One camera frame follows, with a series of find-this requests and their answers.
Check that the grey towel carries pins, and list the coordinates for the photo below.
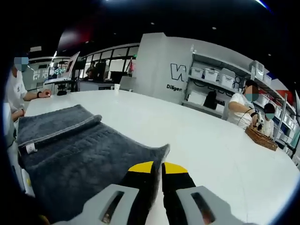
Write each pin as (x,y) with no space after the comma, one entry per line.
(77,159)

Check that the white flat box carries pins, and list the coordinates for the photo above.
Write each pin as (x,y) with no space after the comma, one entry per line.
(197,98)

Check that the person's white jacket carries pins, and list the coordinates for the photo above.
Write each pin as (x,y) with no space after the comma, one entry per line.
(9,126)

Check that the brown wicker basket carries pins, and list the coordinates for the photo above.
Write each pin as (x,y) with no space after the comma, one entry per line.
(261,139)

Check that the black laptop stand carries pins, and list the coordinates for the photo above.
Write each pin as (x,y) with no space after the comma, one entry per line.
(62,90)

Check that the black backpack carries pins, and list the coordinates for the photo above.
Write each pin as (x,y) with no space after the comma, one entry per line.
(210,100)

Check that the white paper cup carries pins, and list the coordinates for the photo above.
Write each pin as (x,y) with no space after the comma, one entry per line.
(117,87)

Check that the grey chair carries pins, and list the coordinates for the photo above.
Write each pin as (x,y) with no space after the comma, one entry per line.
(127,84)

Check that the black monitor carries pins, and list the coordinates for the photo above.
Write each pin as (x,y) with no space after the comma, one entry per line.
(100,69)
(118,75)

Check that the silver laptop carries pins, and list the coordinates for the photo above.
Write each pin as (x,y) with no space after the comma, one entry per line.
(71,63)

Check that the metal stand pole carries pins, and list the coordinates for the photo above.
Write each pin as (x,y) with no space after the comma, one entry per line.
(283,117)

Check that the row of white storage boxes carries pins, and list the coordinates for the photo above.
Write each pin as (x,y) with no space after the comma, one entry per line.
(225,78)

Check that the pink hanging cloth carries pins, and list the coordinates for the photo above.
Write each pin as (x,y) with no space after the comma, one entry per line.
(132,65)

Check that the grey metal shelf rack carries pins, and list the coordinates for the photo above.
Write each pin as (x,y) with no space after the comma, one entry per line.
(243,70)

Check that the red hanging panel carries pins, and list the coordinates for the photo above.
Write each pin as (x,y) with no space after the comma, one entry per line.
(77,37)

